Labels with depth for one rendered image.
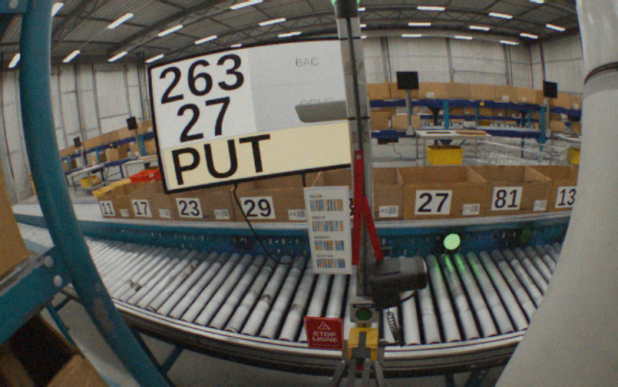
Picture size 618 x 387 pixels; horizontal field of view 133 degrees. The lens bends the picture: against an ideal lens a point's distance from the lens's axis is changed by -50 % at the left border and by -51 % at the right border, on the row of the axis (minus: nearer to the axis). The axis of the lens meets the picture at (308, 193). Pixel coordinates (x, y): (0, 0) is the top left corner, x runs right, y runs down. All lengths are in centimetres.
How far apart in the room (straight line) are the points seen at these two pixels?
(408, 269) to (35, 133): 56
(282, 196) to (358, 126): 77
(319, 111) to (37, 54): 51
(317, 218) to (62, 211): 45
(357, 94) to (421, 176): 101
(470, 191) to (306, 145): 83
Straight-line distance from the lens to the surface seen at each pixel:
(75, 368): 29
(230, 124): 59
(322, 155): 60
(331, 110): 58
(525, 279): 120
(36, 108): 21
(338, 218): 53
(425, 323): 92
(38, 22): 23
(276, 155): 59
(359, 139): 50
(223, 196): 134
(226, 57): 61
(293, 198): 120
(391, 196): 116
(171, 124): 63
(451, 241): 121
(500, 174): 161
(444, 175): 148
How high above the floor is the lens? 140
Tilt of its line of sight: 19 degrees down
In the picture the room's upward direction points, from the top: 6 degrees counter-clockwise
